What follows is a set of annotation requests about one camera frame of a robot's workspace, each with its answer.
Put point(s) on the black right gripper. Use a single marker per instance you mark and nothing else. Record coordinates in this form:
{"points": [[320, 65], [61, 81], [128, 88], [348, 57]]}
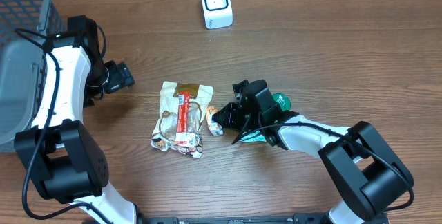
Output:
{"points": [[238, 112]]}

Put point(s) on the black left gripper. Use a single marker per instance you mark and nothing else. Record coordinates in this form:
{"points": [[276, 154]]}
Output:
{"points": [[121, 77]]}

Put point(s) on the orange snack packet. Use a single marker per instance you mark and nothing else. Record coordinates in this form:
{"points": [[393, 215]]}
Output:
{"points": [[214, 128]]}

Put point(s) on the teal snack packet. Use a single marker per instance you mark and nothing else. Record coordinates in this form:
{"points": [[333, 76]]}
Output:
{"points": [[254, 137]]}

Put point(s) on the brown snack bag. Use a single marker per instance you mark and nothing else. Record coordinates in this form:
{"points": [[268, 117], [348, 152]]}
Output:
{"points": [[163, 137]]}

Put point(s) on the green lid jar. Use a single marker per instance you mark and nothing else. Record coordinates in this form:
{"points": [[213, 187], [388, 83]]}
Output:
{"points": [[283, 101]]}

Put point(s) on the red white snack bar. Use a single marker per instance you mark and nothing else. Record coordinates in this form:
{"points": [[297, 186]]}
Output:
{"points": [[182, 136]]}

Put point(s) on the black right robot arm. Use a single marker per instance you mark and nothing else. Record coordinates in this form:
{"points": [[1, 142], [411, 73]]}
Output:
{"points": [[370, 178]]}

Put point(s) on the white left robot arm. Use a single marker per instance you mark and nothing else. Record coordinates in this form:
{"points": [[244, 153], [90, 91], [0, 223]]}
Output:
{"points": [[65, 167]]}

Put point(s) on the white barcode scanner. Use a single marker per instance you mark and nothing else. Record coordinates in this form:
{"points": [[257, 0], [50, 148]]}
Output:
{"points": [[217, 13]]}

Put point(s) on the grey plastic basket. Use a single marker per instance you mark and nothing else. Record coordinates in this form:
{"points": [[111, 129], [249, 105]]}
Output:
{"points": [[23, 69]]}

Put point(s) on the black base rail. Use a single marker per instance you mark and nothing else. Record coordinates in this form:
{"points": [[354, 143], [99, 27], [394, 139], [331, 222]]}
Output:
{"points": [[316, 218]]}

